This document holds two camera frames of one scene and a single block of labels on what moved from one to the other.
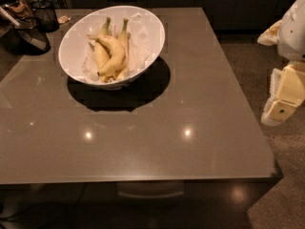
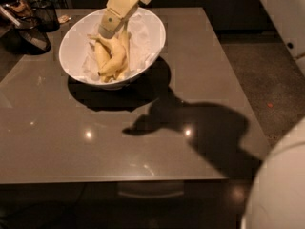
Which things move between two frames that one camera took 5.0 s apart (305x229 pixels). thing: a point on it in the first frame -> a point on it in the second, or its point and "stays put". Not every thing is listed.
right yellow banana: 125,38 stays put
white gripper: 293,35 -> 120,8
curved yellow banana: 117,52 stays put
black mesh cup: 45,16 stays put
